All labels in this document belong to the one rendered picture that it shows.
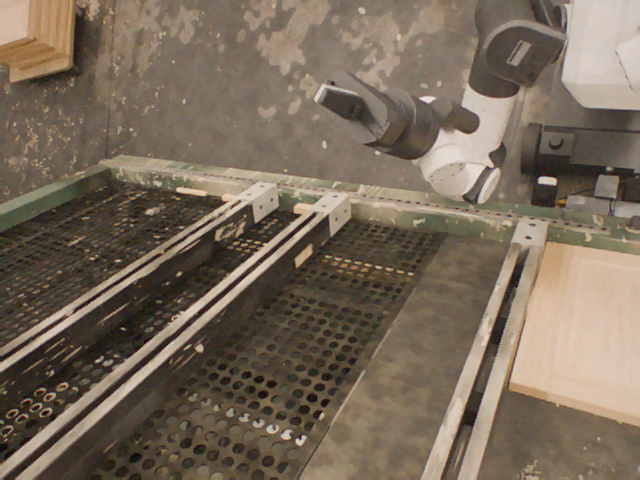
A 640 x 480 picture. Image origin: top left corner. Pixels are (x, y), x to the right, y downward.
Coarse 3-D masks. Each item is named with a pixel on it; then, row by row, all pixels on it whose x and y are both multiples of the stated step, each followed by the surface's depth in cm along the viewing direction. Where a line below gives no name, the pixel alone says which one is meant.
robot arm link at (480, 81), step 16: (496, 0) 81; (512, 0) 79; (528, 0) 82; (480, 16) 83; (496, 16) 78; (512, 16) 75; (528, 16) 76; (480, 32) 81; (480, 64) 82; (480, 80) 84; (496, 80) 82; (496, 96) 84
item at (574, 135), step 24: (552, 96) 183; (552, 120) 183; (576, 120) 179; (600, 120) 176; (624, 120) 172; (552, 144) 175; (576, 144) 177; (600, 144) 173; (624, 144) 170; (552, 168) 184; (576, 168) 177; (600, 168) 173; (624, 168) 170
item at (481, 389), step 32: (544, 224) 110; (512, 256) 100; (512, 288) 96; (512, 320) 82; (480, 352) 76; (512, 352) 76; (480, 384) 75; (448, 416) 66; (480, 416) 65; (448, 448) 61; (480, 448) 61
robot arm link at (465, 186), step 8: (472, 168) 95; (480, 168) 95; (488, 168) 95; (456, 176) 87; (464, 176) 90; (472, 176) 95; (480, 176) 94; (432, 184) 92; (440, 184) 89; (448, 184) 89; (456, 184) 90; (464, 184) 92; (472, 184) 95; (480, 184) 94; (440, 192) 94; (448, 192) 92; (456, 192) 93; (464, 192) 95; (472, 192) 95; (456, 200) 99; (464, 200) 98; (472, 200) 95
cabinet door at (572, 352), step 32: (544, 256) 109; (576, 256) 108; (608, 256) 107; (544, 288) 98; (576, 288) 98; (608, 288) 97; (544, 320) 90; (576, 320) 89; (608, 320) 89; (544, 352) 82; (576, 352) 82; (608, 352) 82; (512, 384) 77; (544, 384) 76; (576, 384) 76; (608, 384) 75; (608, 416) 72
